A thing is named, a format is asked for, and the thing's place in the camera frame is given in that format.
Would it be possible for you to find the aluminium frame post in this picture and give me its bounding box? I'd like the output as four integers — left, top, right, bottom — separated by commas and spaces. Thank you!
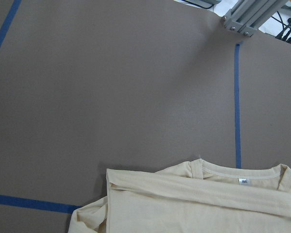
223, 0, 287, 37

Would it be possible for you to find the beige long-sleeve printed shirt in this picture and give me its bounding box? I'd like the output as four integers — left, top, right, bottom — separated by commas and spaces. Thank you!
68, 159, 291, 233

